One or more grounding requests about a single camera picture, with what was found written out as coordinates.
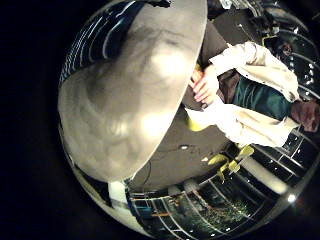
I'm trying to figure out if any yellow chair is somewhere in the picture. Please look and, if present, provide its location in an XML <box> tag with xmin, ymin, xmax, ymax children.
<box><xmin>208</xmin><ymin>153</ymin><xmax>229</xmax><ymax>166</ymax></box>
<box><xmin>228</xmin><ymin>159</ymin><xmax>241</xmax><ymax>174</ymax></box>
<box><xmin>238</xmin><ymin>144</ymin><xmax>255</xmax><ymax>158</ymax></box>
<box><xmin>186</xmin><ymin>114</ymin><xmax>209</xmax><ymax>133</ymax></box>

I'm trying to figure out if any white round stool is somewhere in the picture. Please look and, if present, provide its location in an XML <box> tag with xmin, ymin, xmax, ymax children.
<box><xmin>183</xmin><ymin>179</ymin><xmax>201</xmax><ymax>194</ymax></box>

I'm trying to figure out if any person in white jacket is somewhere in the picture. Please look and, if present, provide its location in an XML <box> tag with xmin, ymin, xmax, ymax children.
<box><xmin>188</xmin><ymin>41</ymin><xmax>320</xmax><ymax>148</ymax></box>

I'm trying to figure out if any green plant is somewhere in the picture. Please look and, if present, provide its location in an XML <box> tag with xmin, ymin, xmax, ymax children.
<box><xmin>199</xmin><ymin>196</ymin><xmax>254</xmax><ymax>228</ymax></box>

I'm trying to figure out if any white round pillar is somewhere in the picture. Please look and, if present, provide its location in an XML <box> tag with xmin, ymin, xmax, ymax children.
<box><xmin>241</xmin><ymin>156</ymin><xmax>289</xmax><ymax>195</ymax></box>

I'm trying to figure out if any distant person in dark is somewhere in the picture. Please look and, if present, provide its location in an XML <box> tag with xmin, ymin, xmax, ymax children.
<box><xmin>274</xmin><ymin>39</ymin><xmax>296</xmax><ymax>59</ymax></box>

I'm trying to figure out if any floor cable with adapter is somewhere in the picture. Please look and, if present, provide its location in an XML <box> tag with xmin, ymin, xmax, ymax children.
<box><xmin>156</xmin><ymin>143</ymin><xmax>201</xmax><ymax>154</ymax></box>

